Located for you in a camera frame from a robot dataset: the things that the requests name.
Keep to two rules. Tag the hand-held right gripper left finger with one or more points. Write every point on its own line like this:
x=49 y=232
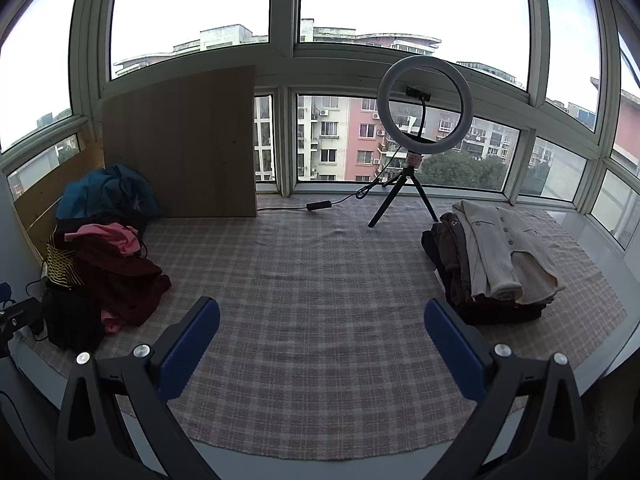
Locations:
x=192 y=340

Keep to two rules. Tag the maroon garment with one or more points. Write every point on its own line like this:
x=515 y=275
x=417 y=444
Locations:
x=125 y=280

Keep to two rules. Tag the black yellow striped garment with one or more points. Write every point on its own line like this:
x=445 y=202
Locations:
x=62 y=265

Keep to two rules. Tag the blue garment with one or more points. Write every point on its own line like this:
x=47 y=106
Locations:
x=110 y=190

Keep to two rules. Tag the black phone holder clip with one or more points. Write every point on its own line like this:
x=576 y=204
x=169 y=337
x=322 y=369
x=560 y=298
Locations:
x=417 y=93

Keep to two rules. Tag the large wooden board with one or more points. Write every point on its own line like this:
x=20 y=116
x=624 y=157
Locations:
x=185 y=145

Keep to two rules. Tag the beige folded cardigan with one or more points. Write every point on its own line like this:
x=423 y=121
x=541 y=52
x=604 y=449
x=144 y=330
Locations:
x=500 y=240

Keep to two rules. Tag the brown folded garment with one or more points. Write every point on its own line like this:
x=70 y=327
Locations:
x=450 y=255

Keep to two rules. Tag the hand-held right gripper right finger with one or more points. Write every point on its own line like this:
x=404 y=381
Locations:
x=452 y=345

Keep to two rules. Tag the pink plaid mat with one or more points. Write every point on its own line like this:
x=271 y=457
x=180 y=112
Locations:
x=310 y=310

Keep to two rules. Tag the pink garment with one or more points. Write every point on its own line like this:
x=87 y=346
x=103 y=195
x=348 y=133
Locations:
x=110 y=235

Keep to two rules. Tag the narrow wooden side board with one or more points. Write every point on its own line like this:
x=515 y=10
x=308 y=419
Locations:
x=50 y=185

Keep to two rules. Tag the white window frame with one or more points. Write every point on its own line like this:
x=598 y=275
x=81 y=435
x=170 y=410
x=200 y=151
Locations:
x=282 y=60

